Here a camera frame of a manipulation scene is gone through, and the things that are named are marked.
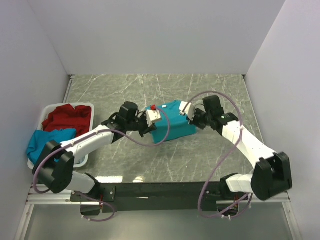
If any teal t shirt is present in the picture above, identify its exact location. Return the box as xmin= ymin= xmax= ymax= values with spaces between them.
xmin=26 ymin=128 xmax=76 ymax=165
xmin=151 ymin=100 xmax=197 ymax=144

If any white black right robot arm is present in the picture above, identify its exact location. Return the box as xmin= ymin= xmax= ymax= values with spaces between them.
xmin=179 ymin=95 xmax=293 ymax=201

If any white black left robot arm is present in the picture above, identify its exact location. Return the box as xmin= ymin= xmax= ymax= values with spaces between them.
xmin=32 ymin=101 xmax=162 ymax=201

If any red t shirt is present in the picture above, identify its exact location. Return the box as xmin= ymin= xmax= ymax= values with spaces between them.
xmin=42 ymin=104 xmax=92 ymax=137

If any white plastic laundry basket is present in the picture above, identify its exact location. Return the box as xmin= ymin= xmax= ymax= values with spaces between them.
xmin=27 ymin=102 xmax=95 ymax=170

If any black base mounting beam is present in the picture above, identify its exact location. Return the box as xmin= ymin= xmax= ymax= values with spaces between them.
xmin=69 ymin=181 xmax=250 ymax=216

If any teal t shirt in basket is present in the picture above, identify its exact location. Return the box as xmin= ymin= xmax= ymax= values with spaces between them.
xmin=26 ymin=128 xmax=76 ymax=165

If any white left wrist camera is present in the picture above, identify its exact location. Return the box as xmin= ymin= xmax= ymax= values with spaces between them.
xmin=145 ymin=104 xmax=162 ymax=127

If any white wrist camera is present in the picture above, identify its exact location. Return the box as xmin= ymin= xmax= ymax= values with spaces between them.
xmin=179 ymin=101 xmax=195 ymax=121
xmin=145 ymin=104 xmax=162 ymax=127

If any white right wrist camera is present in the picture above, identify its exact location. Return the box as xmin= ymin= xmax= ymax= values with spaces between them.
xmin=179 ymin=101 xmax=195 ymax=121

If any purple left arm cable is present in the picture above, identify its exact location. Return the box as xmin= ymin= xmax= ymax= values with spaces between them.
xmin=33 ymin=107 xmax=172 ymax=223

